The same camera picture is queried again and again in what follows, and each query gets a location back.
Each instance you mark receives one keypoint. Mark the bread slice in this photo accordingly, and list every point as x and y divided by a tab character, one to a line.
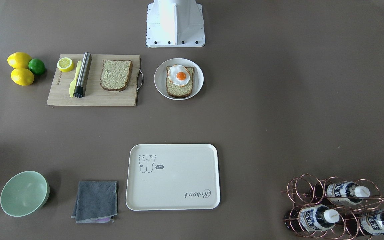
179	88
115	74

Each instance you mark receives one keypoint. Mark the cream rabbit tray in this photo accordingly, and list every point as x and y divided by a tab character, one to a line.
173	177

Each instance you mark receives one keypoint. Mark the bread slice on plate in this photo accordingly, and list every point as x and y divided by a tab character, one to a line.
179	88

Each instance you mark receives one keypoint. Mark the fried egg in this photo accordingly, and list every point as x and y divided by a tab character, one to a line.
178	75

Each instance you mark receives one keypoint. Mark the white round plate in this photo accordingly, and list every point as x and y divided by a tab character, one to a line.
160	77

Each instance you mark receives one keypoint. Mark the steel cylinder muddler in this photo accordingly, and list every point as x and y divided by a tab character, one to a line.
79	89

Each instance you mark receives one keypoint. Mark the grey folded cloth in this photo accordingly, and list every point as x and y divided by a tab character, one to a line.
96	202

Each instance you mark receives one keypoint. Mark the wooden cutting board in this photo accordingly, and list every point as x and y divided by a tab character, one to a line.
94	94

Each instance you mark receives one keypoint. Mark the half lemon slice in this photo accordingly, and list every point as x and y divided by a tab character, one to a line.
65	64

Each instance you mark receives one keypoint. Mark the dark drink bottle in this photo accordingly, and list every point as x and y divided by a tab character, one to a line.
346	194
311	218
365	224

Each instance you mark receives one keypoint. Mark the green lime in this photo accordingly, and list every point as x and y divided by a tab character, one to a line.
36	66

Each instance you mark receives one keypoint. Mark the yellow lemon lower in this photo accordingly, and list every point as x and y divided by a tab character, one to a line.
22	76

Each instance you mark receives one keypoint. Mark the yellow lemon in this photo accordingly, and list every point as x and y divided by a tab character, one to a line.
19	60
22	76

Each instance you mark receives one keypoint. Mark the green bowl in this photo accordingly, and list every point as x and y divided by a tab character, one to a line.
24	193

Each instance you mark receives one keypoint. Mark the yellow lemon upper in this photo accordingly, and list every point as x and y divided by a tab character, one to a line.
19	60

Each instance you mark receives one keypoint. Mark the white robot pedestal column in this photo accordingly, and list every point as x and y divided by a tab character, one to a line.
174	23

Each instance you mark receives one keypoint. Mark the copper wire bottle rack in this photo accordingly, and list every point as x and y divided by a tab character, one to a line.
298	192

